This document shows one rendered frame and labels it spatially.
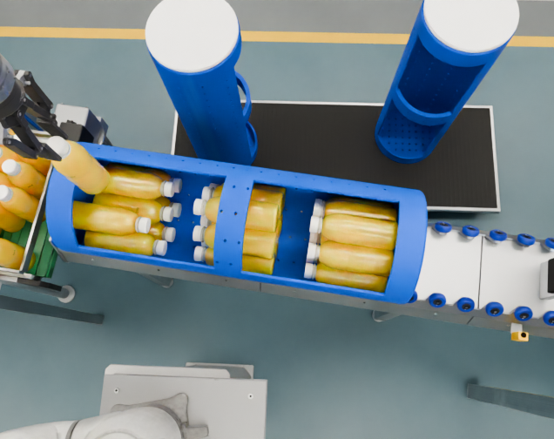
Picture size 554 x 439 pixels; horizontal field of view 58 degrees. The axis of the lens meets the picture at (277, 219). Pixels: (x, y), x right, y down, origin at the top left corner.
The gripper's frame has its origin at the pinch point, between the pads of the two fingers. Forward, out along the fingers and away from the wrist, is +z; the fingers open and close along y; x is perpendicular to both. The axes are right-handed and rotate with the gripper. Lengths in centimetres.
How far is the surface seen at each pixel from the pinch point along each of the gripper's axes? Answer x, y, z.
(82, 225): 4.9, -8.7, 33.4
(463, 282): -95, -4, 53
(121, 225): -5.0, -7.3, 32.5
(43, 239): 26, -10, 57
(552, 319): -117, -11, 49
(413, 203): -73, 7, 25
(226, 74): -19, 47, 51
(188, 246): -18, -7, 49
